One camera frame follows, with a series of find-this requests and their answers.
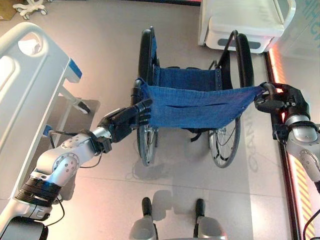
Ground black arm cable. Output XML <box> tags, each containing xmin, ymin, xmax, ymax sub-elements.
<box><xmin>48</xmin><ymin>129</ymin><xmax>103</xmax><ymax>170</ymax></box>
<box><xmin>302</xmin><ymin>208</ymin><xmax>320</xmax><ymax>240</ymax></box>

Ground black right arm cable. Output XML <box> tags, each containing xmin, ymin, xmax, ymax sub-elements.
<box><xmin>302</xmin><ymin>208</ymin><xmax>320</xmax><ymax>240</ymax></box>

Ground white hospital bed blue corners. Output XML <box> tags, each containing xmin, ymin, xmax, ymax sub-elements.
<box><xmin>0</xmin><ymin>21</ymin><xmax>101</xmax><ymax>208</ymax></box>

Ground silver robot leg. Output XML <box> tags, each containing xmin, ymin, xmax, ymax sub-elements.
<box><xmin>129</xmin><ymin>196</ymin><xmax>159</xmax><ymax>240</ymax></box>
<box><xmin>192</xmin><ymin>198</ymin><xmax>229</xmax><ymax>240</ymax></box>

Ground white printed partition panel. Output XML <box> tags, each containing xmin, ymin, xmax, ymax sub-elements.
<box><xmin>281</xmin><ymin>0</ymin><xmax>320</xmax><ymax>61</ymax></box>

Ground brown cardboard box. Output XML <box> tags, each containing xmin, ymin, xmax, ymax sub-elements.
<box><xmin>0</xmin><ymin>0</ymin><xmax>19</xmax><ymax>22</ymax></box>

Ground silver left robot leg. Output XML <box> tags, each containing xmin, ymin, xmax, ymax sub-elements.
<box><xmin>129</xmin><ymin>196</ymin><xmax>159</xmax><ymax>240</ymax></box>

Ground white wheeled stand base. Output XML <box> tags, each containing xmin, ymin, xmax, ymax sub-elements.
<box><xmin>12</xmin><ymin>0</ymin><xmax>48</xmax><ymax>20</ymax></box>

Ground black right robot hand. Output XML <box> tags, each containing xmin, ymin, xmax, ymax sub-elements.
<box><xmin>254</xmin><ymin>82</ymin><xmax>312</xmax><ymax>120</ymax></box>

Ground blue fabric black wheelchair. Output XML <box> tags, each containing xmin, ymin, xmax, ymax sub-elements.
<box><xmin>129</xmin><ymin>25</ymin><xmax>279</xmax><ymax>169</ymax></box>

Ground silver right robot leg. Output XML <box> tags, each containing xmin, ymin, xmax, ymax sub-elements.
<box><xmin>192</xmin><ymin>198</ymin><xmax>229</xmax><ymax>240</ymax></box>

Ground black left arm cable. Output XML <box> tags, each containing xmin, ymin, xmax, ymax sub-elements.
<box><xmin>48</xmin><ymin>129</ymin><xmax>103</xmax><ymax>170</ymax></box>

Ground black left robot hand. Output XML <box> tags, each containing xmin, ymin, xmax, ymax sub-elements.
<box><xmin>97</xmin><ymin>98</ymin><xmax>154</xmax><ymax>144</ymax></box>

